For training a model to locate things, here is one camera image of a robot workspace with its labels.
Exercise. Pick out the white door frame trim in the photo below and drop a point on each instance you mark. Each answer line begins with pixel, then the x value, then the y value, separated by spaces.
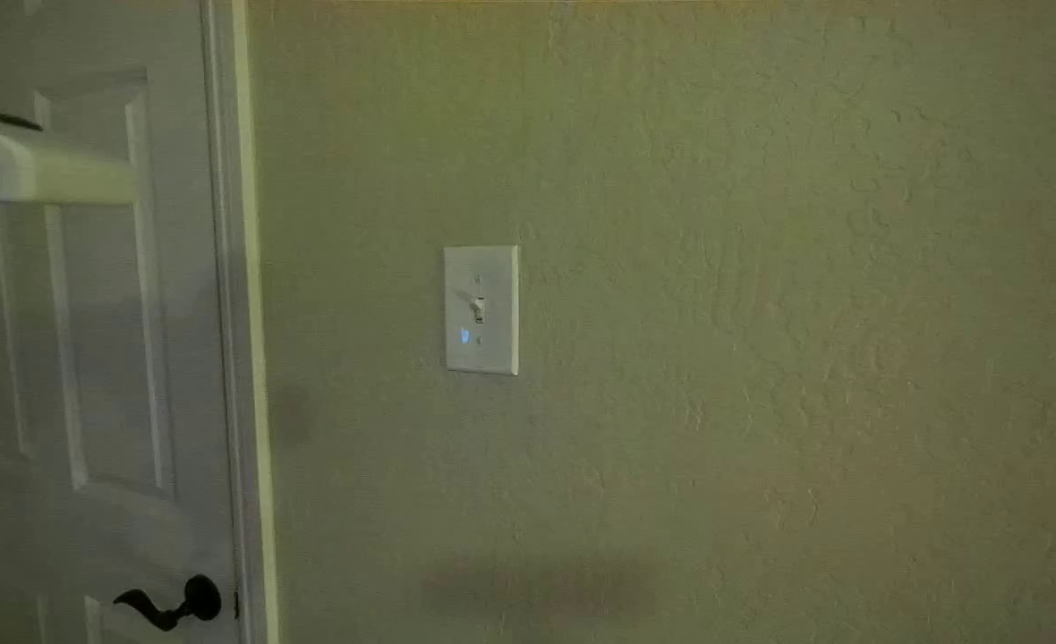
pixel 254 360

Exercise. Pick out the white light switch toggle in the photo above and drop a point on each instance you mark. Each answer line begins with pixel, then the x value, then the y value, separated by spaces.
pixel 476 302

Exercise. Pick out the white panel door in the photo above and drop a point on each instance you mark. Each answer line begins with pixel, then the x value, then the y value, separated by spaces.
pixel 110 360

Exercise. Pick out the white light switch plate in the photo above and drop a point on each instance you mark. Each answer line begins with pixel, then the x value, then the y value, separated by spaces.
pixel 498 276

